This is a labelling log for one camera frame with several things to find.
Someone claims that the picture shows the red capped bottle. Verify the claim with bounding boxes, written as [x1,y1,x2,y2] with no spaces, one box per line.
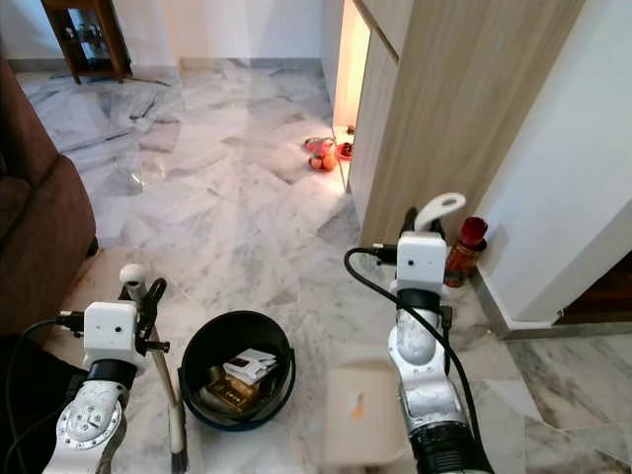
[443,216,490,289]

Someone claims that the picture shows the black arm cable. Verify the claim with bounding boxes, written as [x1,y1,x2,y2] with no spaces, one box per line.
[5,314,85,474]
[344,245,485,445]

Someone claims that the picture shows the black bag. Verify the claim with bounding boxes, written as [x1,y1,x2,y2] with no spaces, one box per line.
[0,334,82,474]

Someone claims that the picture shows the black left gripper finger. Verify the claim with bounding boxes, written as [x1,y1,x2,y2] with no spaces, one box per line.
[139,277,168,325]

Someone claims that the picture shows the light wood cabinet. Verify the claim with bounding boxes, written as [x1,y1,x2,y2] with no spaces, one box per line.
[321,0,586,248]

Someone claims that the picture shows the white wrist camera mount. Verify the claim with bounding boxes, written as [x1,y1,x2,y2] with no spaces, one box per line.
[81,300,142,366]
[395,233,451,293]

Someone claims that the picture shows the orange fruits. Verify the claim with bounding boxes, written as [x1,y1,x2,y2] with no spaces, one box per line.
[309,151,341,174]

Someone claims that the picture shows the brown fabric sofa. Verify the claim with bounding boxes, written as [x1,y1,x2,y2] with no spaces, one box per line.
[0,59,101,345]

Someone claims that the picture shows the brown flat box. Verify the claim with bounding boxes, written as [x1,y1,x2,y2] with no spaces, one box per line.
[203,373,258,414]

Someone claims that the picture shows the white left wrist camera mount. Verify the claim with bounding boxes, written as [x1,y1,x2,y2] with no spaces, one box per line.
[81,300,142,366]

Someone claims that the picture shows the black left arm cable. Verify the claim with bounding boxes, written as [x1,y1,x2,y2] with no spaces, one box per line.
[5,314,85,474]

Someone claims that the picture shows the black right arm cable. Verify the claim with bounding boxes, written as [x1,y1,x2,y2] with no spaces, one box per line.
[344,245,485,445]

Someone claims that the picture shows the beige long-handled dustpan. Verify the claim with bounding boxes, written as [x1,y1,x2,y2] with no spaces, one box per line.
[320,192,468,471]

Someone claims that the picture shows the black plastic bucket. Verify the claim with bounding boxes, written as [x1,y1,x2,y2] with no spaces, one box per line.
[177,310,297,433]

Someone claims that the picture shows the dark wooden display stand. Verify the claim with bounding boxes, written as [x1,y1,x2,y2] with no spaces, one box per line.
[41,0,132,86]

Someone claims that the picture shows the broom with white knob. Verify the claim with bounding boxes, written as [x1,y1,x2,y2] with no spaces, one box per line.
[118,263,193,473]

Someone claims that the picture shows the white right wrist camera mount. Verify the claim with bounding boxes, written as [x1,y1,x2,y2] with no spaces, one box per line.
[395,233,451,293]

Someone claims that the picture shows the white card box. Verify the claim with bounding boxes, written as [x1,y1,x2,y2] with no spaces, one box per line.
[222,348,279,386]

